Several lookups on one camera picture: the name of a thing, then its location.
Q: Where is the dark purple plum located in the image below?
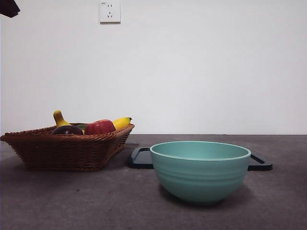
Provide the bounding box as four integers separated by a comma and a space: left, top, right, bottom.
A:
52, 125, 84, 136

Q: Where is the teal ribbed bowl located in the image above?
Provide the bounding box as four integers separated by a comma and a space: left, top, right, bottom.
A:
149, 141, 252, 206

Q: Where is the yellow banana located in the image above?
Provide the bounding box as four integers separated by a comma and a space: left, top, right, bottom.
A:
53, 110, 133, 132

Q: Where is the red bell pepper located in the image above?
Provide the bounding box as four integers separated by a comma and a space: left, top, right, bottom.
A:
83, 119, 117, 135

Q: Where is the brown wicker basket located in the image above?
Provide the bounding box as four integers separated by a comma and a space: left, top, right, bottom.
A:
0, 123, 135, 172

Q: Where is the black rectangular tray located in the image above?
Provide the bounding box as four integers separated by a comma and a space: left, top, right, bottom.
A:
126, 147, 273, 171

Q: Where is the white wall socket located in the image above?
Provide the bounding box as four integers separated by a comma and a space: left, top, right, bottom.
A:
99, 0, 121, 24

